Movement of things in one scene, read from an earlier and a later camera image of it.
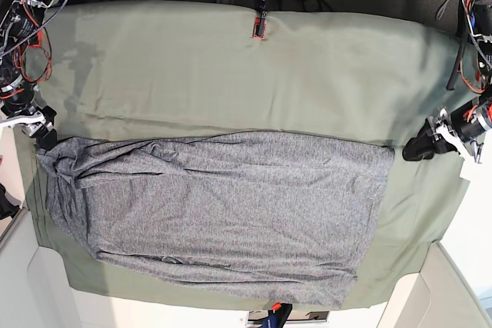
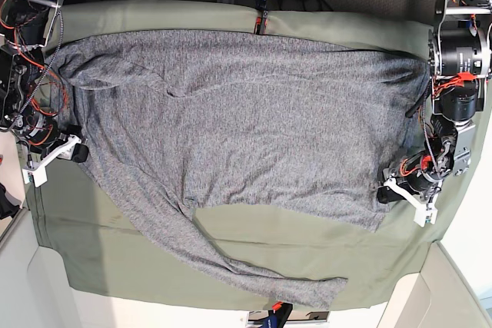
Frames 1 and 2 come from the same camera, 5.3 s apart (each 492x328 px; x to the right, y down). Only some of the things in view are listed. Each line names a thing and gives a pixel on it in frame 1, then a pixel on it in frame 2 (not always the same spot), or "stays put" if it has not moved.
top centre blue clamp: [260, 18] stays put
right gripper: [470, 122] to [421, 173]
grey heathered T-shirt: [287, 216] to [181, 120]
